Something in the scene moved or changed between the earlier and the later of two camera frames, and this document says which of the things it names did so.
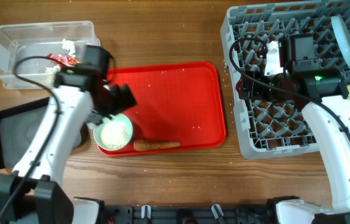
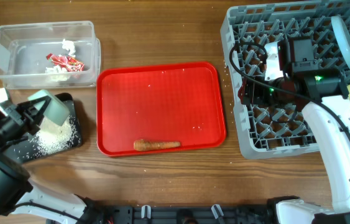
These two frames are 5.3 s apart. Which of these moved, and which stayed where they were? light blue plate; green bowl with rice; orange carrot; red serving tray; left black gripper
Moved: left black gripper; green bowl with rice
Stayed: orange carrot; light blue plate; red serving tray
